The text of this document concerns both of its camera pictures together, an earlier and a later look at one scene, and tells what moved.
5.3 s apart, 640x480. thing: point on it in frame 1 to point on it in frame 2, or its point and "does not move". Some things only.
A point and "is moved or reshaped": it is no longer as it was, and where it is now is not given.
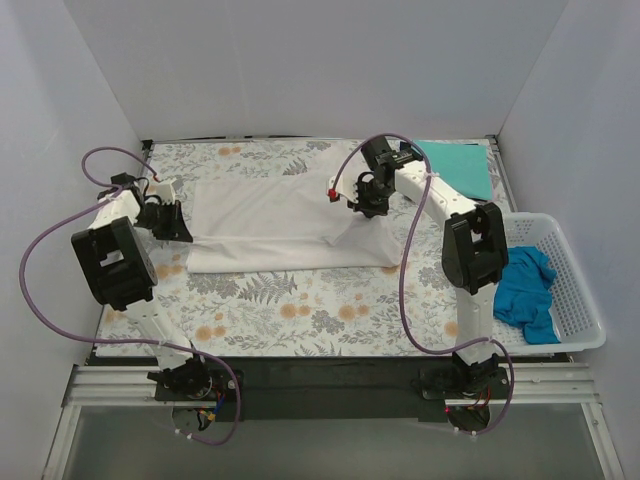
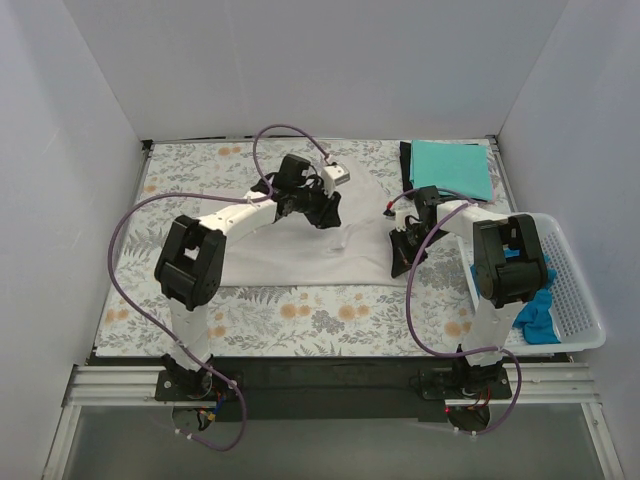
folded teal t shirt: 462,166 does not move
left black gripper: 169,221 to 316,206
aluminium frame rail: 130,387 does not move
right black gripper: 371,201 to 406,243
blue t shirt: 522,296 does not move
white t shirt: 278,223 is moved or reshaped
